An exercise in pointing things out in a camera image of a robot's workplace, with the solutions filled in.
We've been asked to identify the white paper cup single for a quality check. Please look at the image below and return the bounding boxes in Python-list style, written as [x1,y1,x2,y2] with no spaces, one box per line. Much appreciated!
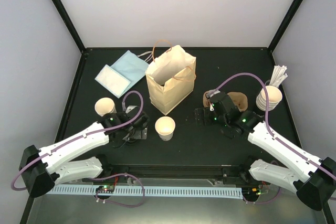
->
[155,116,176,141]

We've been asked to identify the brown cardboard cup carrier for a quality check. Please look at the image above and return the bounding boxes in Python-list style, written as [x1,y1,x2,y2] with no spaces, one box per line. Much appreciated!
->
[203,91,248,112]

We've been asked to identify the beige paper bag with handles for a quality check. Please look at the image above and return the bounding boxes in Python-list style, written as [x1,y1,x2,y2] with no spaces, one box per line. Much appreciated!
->
[145,39,196,115]

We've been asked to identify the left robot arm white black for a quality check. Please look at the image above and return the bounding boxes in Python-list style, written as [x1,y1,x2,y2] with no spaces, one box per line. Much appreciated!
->
[19,106,149,198]

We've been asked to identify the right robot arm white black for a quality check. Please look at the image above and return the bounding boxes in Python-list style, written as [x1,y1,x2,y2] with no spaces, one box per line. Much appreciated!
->
[195,91,335,211]

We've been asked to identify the white cup stack left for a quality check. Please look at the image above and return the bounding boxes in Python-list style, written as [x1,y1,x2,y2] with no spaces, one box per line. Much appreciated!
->
[94,97,117,116]

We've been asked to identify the light blue paper bag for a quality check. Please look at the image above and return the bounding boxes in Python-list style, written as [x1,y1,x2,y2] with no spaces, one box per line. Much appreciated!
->
[95,50,152,98]

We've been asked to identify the left controller circuit board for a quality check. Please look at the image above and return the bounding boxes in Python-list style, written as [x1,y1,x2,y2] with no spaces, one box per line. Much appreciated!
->
[96,185,115,194]

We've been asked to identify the controller circuit board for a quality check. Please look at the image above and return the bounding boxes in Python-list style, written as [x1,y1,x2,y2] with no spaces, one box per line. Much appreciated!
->
[96,185,115,194]
[241,187,269,196]

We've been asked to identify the stack of white paper cups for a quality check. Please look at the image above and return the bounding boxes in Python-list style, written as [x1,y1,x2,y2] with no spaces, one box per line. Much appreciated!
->
[256,86,282,111]

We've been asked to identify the right controller circuit board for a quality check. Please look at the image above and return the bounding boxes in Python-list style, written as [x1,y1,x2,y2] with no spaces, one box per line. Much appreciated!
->
[241,187,269,196]

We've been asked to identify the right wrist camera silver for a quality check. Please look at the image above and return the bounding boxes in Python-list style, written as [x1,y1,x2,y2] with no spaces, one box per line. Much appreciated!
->
[204,90,220,111]

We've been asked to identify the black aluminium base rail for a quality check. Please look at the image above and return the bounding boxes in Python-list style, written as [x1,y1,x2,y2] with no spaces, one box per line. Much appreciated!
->
[98,165,260,185]

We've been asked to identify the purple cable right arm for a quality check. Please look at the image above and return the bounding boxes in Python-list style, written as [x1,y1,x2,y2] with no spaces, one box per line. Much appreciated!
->
[216,72,336,200]

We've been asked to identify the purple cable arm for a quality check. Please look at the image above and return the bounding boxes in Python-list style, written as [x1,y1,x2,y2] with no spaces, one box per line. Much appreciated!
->
[216,72,336,200]
[10,90,144,191]

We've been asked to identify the light blue slotted cable duct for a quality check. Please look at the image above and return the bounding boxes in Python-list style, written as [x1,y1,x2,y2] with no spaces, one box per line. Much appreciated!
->
[49,184,243,199]

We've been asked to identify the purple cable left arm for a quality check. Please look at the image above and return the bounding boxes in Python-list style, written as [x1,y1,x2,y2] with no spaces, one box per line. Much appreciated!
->
[10,90,144,191]

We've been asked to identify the right black frame post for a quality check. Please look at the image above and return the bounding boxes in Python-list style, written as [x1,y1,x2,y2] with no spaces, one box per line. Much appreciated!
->
[268,0,303,53]

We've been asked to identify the black frame post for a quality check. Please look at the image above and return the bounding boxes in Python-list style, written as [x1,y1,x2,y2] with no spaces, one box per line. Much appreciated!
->
[268,0,303,53]
[51,0,86,53]

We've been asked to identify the left black frame post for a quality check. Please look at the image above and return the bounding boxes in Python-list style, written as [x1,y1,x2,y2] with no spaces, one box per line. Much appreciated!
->
[51,0,86,53]

